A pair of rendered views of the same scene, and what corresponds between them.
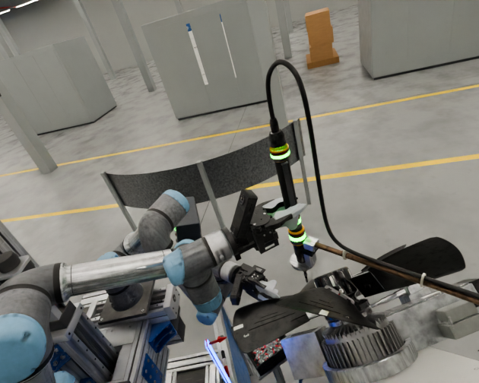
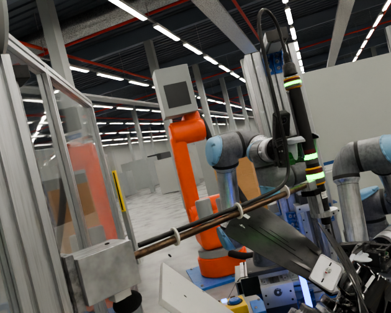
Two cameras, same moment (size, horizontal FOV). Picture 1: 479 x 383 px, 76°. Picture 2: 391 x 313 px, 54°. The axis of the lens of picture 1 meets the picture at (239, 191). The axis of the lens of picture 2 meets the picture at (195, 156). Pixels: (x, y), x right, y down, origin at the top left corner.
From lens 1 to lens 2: 1.24 m
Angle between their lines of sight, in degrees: 90
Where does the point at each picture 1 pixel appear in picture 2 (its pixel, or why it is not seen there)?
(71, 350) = (298, 223)
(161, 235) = (341, 163)
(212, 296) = (261, 184)
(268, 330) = not seen: hidden behind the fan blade
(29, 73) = not seen: outside the picture
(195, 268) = (252, 153)
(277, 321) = not seen: hidden behind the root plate
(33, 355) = (212, 155)
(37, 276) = (248, 133)
